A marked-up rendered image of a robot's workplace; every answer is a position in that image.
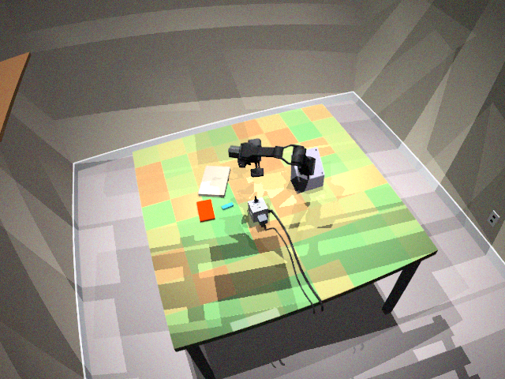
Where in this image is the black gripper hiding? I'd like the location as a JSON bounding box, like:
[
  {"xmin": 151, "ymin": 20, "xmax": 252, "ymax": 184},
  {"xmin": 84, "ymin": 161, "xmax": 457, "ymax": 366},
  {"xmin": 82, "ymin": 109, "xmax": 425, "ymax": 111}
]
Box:
[{"xmin": 248, "ymin": 139, "xmax": 264, "ymax": 178}]

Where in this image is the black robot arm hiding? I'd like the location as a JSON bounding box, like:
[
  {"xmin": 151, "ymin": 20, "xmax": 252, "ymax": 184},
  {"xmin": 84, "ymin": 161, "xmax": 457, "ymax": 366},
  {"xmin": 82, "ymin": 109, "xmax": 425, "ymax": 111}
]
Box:
[{"xmin": 228, "ymin": 142, "xmax": 316, "ymax": 176}]

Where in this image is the light blue rectangular block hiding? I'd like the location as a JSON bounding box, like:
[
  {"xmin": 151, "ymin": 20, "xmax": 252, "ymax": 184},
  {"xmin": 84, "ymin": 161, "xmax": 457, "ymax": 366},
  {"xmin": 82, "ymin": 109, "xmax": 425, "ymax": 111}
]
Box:
[{"xmin": 221, "ymin": 202, "xmax": 234, "ymax": 210}]

